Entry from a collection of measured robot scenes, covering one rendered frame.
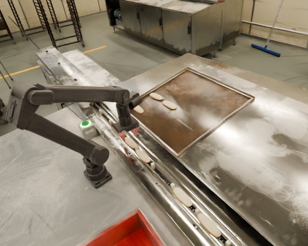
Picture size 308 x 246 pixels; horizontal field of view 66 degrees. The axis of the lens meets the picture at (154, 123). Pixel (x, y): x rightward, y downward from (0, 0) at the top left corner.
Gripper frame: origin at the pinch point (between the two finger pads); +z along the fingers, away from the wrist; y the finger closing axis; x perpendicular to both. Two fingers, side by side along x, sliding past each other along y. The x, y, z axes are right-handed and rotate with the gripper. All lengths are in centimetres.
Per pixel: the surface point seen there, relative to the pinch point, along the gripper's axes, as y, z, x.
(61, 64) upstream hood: -1, -4, -114
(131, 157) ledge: 5.3, 2.2, 10.3
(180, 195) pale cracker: 0.9, 2.5, 39.5
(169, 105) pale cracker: -28.1, -4.4, -3.7
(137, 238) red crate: 21.8, 5.9, 41.6
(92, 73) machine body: -20, 7, -100
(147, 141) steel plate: -8.5, 6.6, 1.8
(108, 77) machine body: -27, 7, -83
